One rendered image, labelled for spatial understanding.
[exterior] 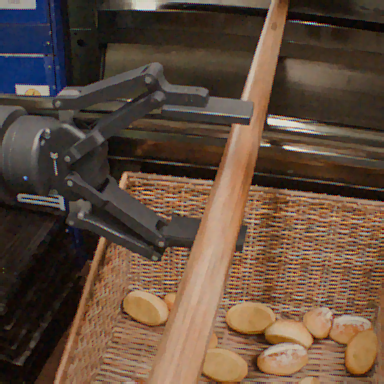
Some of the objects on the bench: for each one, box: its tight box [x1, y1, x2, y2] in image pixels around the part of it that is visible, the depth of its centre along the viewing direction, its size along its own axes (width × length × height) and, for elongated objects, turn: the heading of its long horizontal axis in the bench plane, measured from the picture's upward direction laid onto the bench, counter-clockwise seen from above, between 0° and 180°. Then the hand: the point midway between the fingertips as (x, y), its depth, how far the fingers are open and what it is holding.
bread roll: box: [225, 302, 275, 335], centre depth 116 cm, size 6×10×7 cm
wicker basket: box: [53, 171, 384, 384], centre depth 100 cm, size 49×56×28 cm
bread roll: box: [303, 307, 334, 339], centre depth 112 cm, size 10×7×6 cm
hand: (230, 177), depth 51 cm, fingers open, 12 cm apart
